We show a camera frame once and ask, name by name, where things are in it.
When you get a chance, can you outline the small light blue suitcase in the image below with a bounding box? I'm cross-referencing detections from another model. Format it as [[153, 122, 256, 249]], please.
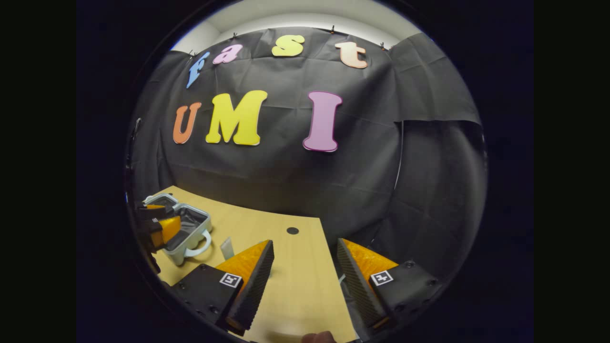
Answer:
[[142, 192, 213, 266]]

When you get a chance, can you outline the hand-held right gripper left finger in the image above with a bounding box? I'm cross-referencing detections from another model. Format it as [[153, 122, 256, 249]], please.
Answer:
[[169, 239, 275, 336]]

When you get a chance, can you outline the black backdrop cloth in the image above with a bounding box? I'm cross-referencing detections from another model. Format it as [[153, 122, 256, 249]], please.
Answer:
[[126, 26, 488, 286]]

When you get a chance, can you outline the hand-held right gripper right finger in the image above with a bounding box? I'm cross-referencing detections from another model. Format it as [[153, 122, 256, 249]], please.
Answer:
[[337, 238, 446, 335]]

